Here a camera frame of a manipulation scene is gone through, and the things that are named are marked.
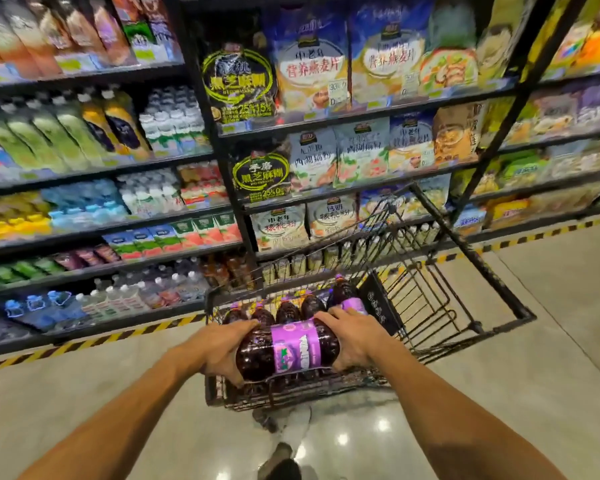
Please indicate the person's right hand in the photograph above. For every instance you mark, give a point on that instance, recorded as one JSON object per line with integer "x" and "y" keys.
{"x": 362, "y": 342}

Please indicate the person's left hand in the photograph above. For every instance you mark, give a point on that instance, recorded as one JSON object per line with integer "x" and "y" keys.
{"x": 215, "y": 349}

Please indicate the person's left forearm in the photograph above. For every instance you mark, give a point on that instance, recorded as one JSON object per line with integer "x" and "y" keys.
{"x": 115, "y": 424}

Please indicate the person's right forearm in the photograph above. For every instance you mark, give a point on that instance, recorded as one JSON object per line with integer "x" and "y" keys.
{"x": 460, "y": 424}

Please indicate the row of orange tea bottles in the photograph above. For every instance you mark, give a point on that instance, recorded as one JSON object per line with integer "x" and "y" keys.
{"x": 227, "y": 272}

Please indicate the pack of clear water bottles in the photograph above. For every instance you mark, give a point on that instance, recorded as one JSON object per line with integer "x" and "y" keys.
{"x": 145, "y": 292}

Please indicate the person's left leg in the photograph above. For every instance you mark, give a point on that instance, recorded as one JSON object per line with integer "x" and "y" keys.
{"x": 296, "y": 424}

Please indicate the person's left white shoe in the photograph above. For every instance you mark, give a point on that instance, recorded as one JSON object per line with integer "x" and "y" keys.
{"x": 277, "y": 462}

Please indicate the row of yellow juice bottles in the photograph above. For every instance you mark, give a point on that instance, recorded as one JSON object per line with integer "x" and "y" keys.
{"x": 115, "y": 124}

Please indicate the row of pale green bottles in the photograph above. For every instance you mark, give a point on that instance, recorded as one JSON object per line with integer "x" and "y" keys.
{"x": 40, "y": 137}

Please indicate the row of milk tea bottles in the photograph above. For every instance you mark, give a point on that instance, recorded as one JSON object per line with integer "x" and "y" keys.
{"x": 80, "y": 34}

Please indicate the row of pale capped jars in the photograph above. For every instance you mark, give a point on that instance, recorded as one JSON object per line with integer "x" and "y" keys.
{"x": 300, "y": 264}

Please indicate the row of red juice cartons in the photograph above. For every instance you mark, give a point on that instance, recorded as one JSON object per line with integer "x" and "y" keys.
{"x": 175, "y": 234}

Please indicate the white printed food bag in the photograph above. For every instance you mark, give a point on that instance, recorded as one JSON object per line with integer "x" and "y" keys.
{"x": 280, "y": 227}
{"x": 332, "y": 214}

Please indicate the blue white food bag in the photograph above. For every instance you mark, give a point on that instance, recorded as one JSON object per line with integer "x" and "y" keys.
{"x": 380, "y": 202}

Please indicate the black metal store shelf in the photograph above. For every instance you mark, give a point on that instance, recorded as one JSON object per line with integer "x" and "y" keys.
{"x": 225, "y": 194}

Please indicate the row of blue water jugs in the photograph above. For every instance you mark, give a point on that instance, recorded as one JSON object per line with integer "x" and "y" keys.
{"x": 45, "y": 309}

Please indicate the row of blue oat bags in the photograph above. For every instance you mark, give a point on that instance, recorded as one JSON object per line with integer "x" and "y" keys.
{"x": 350, "y": 59}

